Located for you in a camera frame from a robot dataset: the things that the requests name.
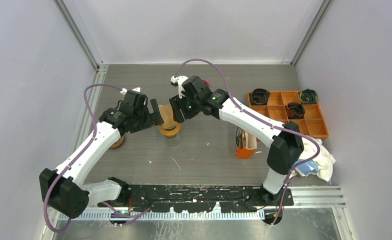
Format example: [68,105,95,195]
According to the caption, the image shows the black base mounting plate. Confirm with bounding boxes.
[108,184,294,213]

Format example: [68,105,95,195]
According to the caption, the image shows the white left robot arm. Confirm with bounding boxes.
[39,87,163,219]

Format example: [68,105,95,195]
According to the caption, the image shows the white crumpled cloth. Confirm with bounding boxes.
[290,138,336,182]

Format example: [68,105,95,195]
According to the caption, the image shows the glass carafe with brown collar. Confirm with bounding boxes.
[165,134,177,140]

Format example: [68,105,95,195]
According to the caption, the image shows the orange wooden compartment tray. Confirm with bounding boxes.
[246,91,329,140]

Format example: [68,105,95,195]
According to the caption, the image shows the green floral rolled tie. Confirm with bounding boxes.
[299,88,318,105]

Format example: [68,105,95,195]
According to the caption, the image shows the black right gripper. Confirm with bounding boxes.
[169,92,200,124]

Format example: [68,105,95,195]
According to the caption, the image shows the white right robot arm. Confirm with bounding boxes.
[169,75,304,206]

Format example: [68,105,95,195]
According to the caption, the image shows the brown paper coffee filter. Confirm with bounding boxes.
[158,104,178,130]

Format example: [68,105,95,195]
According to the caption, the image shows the dark rolled tie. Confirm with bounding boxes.
[249,88,270,106]

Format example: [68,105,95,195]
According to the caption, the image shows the orange coffee filter box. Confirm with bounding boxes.
[235,127,257,160]

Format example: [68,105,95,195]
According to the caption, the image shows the red and black carafe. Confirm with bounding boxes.
[202,80,211,88]

